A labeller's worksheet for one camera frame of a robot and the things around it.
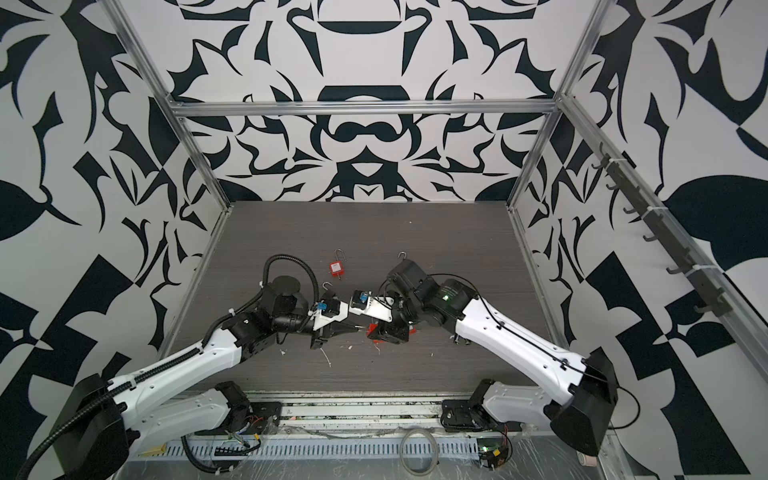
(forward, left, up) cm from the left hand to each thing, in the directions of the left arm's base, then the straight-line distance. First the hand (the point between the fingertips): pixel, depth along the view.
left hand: (359, 319), depth 71 cm
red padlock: (-2, -3, 0) cm, 3 cm away
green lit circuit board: (-25, -30, -19) cm, 44 cm away
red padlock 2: (+25, +9, -16) cm, 31 cm away
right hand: (0, -3, 0) cm, 3 cm away
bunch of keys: (+1, -26, -17) cm, 31 cm away
